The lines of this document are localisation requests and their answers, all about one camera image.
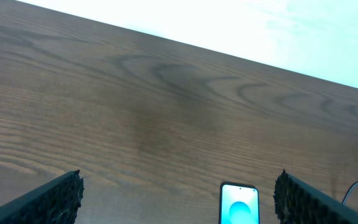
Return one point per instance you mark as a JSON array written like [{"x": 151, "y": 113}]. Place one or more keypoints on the blue screen smartphone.
[{"x": 238, "y": 204}]

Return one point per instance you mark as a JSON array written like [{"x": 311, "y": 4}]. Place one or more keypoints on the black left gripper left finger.
[{"x": 57, "y": 202}]

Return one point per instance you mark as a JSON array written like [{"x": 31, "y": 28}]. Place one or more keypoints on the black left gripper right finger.
[{"x": 299, "y": 203}]

